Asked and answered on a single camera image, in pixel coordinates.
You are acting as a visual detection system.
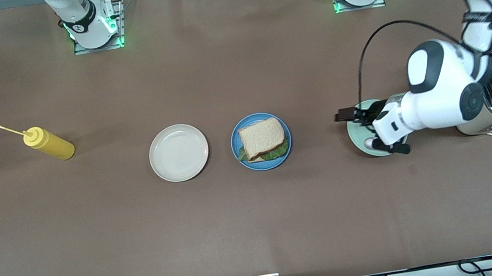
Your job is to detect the yellow mustard squeeze bottle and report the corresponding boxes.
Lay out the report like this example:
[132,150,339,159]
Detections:
[0,112,77,171]

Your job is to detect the black coiled cable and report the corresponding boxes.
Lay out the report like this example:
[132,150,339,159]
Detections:
[457,255,492,276]

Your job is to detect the green lettuce leaf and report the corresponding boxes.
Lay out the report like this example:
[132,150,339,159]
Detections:
[235,137,292,166]

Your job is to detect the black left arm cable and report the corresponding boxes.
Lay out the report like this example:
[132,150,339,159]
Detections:
[342,0,492,111]

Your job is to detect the pale green round plate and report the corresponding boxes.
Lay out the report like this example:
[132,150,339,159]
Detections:
[342,94,412,162]

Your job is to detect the white round plate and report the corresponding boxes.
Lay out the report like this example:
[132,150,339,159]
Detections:
[144,119,214,187]

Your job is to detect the blue round plate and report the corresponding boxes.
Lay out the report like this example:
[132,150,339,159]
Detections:
[226,108,297,176]

